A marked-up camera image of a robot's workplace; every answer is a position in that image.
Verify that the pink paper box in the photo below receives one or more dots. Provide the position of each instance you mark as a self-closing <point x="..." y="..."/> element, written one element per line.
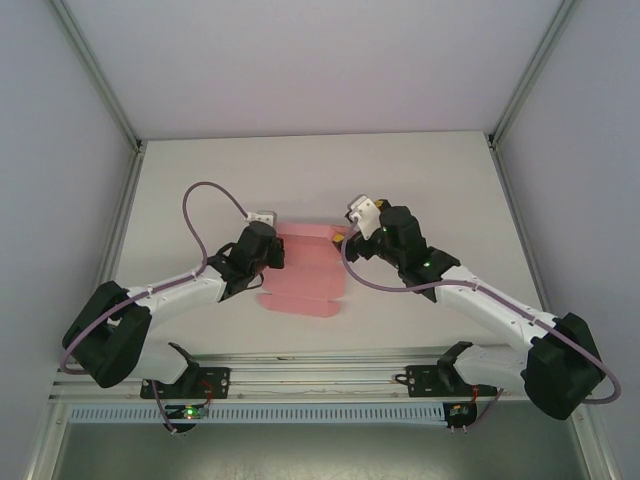
<point x="310" y="270"/>

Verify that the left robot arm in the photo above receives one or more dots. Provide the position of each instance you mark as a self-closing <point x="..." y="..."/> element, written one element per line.
<point x="170" y="292"/>

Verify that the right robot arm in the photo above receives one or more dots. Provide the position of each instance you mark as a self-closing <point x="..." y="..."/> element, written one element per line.
<point x="490" y="305"/>

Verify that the circuit board with green light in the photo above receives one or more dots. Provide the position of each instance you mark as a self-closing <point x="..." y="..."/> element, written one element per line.
<point x="189" y="412"/>

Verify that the small green circuit board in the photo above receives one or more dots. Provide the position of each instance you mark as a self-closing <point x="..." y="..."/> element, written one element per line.
<point x="458" y="411"/>

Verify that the grey metal panel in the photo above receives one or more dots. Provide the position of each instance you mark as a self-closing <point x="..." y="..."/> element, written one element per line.
<point x="320" y="452"/>

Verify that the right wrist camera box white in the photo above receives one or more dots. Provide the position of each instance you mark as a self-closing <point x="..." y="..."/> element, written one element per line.
<point x="362" y="215"/>

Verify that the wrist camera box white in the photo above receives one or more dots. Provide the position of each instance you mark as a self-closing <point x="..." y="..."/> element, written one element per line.
<point x="362" y="215"/>
<point x="264" y="216"/>

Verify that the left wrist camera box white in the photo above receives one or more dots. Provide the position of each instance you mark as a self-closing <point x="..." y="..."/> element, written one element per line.
<point x="264" y="216"/>

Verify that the right aluminium side rail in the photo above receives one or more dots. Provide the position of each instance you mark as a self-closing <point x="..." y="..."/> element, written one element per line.
<point x="510" y="200"/>

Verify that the aluminium side rail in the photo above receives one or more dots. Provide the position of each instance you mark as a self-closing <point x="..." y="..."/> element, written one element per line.
<point x="125" y="200"/>
<point x="510" y="200"/>

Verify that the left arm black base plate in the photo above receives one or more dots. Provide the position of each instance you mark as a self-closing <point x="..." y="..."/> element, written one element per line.
<point x="215" y="382"/>

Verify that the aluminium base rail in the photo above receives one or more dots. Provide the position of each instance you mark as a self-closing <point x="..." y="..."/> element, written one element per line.
<point x="320" y="380"/>

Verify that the left aluminium side rail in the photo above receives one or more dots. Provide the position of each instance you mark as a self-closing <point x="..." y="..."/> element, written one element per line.
<point x="125" y="200"/>

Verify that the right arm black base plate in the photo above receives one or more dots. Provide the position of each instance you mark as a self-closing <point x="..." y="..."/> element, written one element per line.
<point x="425" y="382"/>

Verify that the right aluminium frame post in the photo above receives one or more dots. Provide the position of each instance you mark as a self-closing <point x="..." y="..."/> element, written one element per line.
<point x="535" y="70"/>

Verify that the aluminium frame post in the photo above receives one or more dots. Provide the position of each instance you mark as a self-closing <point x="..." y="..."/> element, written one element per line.
<point x="535" y="70"/>
<point x="95" y="70"/>

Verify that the left aluminium frame post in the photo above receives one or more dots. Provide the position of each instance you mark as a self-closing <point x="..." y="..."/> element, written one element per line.
<point x="95" y="70"/>

